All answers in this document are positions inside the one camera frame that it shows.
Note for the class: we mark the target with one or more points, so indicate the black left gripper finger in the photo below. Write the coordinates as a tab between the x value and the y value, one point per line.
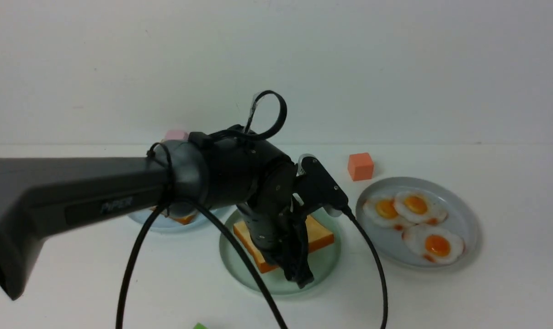
295	248

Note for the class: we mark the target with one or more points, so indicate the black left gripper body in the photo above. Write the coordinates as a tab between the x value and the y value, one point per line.
268	210

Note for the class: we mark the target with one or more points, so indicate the toast slice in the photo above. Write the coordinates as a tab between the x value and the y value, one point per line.
167	219
318	237

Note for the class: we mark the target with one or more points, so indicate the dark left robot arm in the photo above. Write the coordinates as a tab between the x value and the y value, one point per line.
43	197

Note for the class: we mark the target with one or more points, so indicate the green center plate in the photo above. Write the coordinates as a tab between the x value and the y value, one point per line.
322	263

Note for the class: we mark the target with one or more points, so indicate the orange cube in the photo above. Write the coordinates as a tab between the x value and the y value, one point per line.
360	166

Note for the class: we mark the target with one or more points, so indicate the light blue bread plate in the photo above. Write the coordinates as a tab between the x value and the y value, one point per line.
141	217

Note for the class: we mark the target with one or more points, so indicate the pink cube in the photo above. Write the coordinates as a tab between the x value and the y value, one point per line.
176	134

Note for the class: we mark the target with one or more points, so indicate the grey egg plate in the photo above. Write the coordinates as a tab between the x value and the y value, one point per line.
461	221

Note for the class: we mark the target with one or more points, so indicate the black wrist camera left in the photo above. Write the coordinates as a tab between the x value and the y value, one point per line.
317	189

